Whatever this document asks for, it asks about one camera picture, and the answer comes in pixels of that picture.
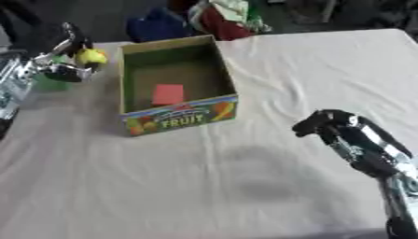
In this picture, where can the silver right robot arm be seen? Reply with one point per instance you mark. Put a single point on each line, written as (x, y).
(401, 199)

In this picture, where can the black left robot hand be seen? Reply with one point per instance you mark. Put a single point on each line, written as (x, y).
(68, 72)

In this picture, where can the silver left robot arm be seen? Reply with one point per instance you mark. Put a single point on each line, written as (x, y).
(13, 84)

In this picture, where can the red block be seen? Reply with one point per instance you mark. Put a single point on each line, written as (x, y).
(167, 94)

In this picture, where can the green block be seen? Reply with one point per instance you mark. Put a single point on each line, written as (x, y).
(50, 81)

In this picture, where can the red and white bag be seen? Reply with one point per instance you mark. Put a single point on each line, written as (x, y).
(227, 19)

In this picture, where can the cardboard box with green inside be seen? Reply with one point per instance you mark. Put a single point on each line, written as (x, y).
(175, 84)

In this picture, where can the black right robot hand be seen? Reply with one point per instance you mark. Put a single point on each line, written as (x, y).
(356, 146)

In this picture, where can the blue bag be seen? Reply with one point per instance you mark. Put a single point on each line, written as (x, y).
(158, 27)

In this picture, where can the yellow toy fruit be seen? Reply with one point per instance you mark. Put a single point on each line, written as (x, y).
(90, 56)

